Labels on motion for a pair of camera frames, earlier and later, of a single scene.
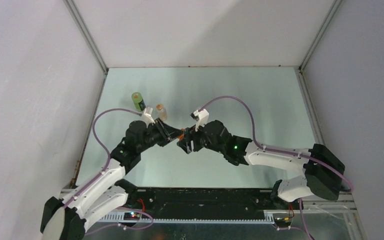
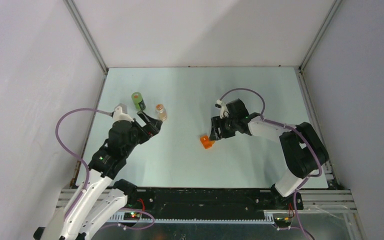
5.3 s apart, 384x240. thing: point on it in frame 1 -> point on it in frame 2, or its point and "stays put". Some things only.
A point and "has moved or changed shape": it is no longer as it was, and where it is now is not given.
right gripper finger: (187, 144) -> (213, 136)
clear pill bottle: (161, 112) stays put
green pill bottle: (138, 98) stays put
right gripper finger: (189, 132) -> (224, 133)
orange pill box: (180, 137) has moved or changed shape
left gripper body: (154, 136) -> (140, 134)
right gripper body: (200, 141) -> (228, 122)
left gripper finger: (171, 131) -> (151, 123)
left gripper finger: (164, 143) -> (155, 127)
